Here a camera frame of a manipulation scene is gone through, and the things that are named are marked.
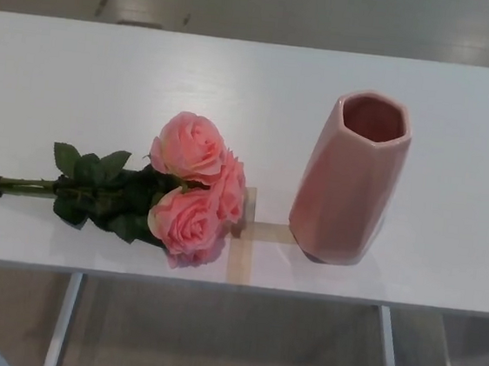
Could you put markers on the pink faceted ceramic vase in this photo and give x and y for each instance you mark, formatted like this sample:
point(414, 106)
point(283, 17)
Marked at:
point(339, 193)

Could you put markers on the pink rose bouquet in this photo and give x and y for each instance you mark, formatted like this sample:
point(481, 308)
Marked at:
point(191, 151)

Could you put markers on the thin white table leg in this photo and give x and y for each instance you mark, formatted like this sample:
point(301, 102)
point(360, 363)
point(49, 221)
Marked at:
point(449, 357)

